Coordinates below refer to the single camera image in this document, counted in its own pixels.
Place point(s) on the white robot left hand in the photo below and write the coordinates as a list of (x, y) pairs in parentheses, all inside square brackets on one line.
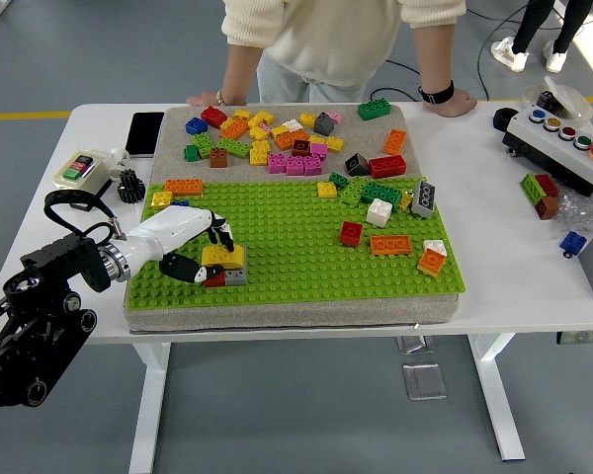
[(168, 227)]

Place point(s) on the person's right hand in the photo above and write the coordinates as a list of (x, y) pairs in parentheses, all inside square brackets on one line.
[(202, 100)]

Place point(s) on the person's left hand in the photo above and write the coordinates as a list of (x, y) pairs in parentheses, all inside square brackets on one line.
[(452, 104)]

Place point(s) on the yellow curved brick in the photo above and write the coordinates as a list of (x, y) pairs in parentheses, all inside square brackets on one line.
[(222, 258)]

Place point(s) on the long red toy brick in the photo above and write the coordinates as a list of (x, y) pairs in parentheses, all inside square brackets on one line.
[(215, 282)]

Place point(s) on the yellow toy brick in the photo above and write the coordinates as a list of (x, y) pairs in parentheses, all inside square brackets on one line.
[(161, 200), (259, 153), (327, 190), (334, 144), (258, 133), (242, 113), (307, 119), (278, 131), (316, 139), (406, 201), (261, 118)]

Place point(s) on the long grey toy brick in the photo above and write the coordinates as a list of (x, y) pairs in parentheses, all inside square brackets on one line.
[(235, 278)]

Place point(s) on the person's right forearm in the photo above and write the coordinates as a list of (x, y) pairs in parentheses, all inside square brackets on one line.
[(239, 69)]

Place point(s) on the person's left forearm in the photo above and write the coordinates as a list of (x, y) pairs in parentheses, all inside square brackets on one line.
[(432, 56)]

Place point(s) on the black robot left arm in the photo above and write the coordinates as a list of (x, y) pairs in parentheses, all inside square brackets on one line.
[(64, 257)]

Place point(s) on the orange toy brick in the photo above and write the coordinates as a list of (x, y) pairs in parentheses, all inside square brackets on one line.
[(233, 128), (282, 139), (395, 141), (184, 187), (390, 245)]

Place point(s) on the light green toy brick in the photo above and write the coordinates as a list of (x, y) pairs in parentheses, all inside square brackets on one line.
[(202, 144), (233, 147), (353, 191), (531, 187)]

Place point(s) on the small green toy brick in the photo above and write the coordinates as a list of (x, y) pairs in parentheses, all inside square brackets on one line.
[(191, 153), (338, 180)]

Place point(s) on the dark green toy brick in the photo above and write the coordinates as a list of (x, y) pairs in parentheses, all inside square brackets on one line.
[(374, 109), (381, 193)]

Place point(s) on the white toy brick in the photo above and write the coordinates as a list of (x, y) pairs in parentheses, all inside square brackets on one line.
[(379, 213), (435, 247), (292, 124)]

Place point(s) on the grey hollow toy brick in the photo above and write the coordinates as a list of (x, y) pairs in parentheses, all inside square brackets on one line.
[(423, 199)]

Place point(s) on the dark brown toy brick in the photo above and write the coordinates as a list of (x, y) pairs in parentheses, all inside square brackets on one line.
[(300, 147)]

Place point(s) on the black sloped brick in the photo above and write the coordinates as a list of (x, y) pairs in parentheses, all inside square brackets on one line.
[(357, 165)]

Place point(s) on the small pink toy brick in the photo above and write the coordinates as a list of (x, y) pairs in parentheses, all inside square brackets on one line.
[(334, 117)]

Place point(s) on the dark grey sloped brick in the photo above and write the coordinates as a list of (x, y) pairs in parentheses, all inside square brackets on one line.
[(323, 124)]

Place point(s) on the green studded baseplate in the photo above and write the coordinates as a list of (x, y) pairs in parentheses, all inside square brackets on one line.
[(301, 269)]

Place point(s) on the orange and yellow brick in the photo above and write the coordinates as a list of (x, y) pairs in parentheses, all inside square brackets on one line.
[(431, 262)]

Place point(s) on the black smartwatch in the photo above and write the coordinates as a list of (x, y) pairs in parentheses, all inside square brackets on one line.
[(437, 93)]

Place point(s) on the black tape roll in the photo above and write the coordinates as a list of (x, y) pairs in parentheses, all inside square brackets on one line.
[(501, 121)]

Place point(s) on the black gear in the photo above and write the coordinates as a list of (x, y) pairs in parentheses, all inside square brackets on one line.
[(131, 187)]

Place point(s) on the black smartphone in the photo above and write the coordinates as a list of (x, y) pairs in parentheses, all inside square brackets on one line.
[(144, 133)]

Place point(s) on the small white fitting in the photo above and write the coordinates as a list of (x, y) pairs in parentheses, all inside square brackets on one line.
[(118, 158)]

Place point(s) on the person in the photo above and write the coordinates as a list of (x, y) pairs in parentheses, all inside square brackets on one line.
[(336, 29), (526, 24)]

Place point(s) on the white button control box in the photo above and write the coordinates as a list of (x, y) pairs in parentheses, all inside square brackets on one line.
[(558, 153)]

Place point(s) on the clear lidded plastic container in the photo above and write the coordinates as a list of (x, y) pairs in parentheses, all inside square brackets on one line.
[(573, 101)]

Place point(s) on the clear plastic bag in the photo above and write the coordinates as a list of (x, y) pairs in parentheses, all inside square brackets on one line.
[(583, 212)]

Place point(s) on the white table leg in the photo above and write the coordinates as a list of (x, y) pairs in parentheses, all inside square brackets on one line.
[(148, 405), (496, 395)]

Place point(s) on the clear floor plate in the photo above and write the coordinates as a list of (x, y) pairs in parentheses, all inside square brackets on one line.
[(415, 344), (425, 382)]

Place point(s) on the table height control panel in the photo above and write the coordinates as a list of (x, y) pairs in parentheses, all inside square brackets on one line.
[(585, 338)]

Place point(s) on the cream switch box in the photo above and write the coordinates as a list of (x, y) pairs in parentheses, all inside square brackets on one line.
[(79, 168)]

